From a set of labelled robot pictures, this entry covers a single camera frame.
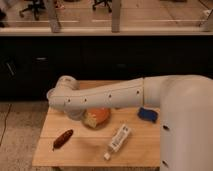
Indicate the white tube with cap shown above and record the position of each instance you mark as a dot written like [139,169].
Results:
[117,141]

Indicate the dark cabinet counter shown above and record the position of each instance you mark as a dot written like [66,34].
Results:
[31,65]

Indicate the blue crumpled cloth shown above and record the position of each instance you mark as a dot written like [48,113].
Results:
[148,115]

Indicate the black office chair left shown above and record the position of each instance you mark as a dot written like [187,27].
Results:
[35,6]

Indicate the dark red pepper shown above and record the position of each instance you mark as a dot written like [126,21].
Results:
[62,139]

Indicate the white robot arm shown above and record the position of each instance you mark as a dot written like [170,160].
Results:
[185,103]

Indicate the orange bowl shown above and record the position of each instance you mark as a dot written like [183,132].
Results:
[102,114]

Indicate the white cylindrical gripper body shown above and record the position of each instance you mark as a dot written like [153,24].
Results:
[75,114]

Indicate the wooden table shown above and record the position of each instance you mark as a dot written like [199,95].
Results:
[87,146]

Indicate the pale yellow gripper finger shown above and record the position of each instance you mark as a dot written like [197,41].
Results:
[90,119]

